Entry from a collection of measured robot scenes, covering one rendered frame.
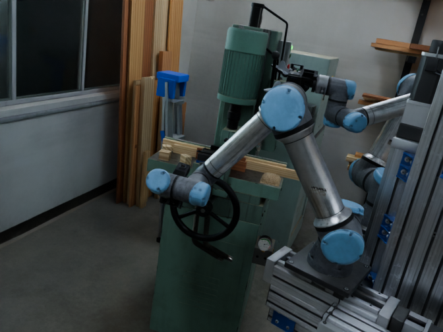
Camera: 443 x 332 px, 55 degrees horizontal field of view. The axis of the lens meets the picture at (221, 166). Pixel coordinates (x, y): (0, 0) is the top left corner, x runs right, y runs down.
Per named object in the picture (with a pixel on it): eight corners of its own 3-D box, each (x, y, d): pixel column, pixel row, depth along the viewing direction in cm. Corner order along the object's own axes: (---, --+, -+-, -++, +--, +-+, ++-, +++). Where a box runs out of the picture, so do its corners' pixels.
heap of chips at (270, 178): (259, 182, 181) (260, 176, 180) (262, 173, 193) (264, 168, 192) (279, 186, 180) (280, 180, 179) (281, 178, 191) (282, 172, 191)
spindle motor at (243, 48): (212, 101, 182) (224, 26, 172) (221, 95, 198) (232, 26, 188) (252, 109, 179) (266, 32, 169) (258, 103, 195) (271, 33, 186)
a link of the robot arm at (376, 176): (376, 207, 170) (386, 176, 166) (358, 193, 182) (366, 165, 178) (401, 209, 173) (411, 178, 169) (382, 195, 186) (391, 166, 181)
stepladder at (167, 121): (150, 242, 298) (152, 72, 264) (167, 228, 321) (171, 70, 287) (171, 246, 293) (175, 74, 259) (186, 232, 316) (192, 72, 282)
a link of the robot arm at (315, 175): (368, 240, 129) (298, 74, 121) (372, 263, 115) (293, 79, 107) (330, 251, 133) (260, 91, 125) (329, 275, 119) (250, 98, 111)
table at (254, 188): (137, 177, 181) (138, 164, 179) (161, 158, 209) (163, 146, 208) (276, 210, 171) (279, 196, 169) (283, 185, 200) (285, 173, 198)
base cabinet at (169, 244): (147, 329, 215) (163, 202, 192) (182, 270, 269) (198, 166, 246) (233, 354, 207) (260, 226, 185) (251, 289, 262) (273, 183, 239)
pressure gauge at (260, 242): (254, 252, 182) (258, 236, 180) (256, 248, 186) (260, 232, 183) (269, 256, 181) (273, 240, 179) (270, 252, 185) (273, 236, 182)
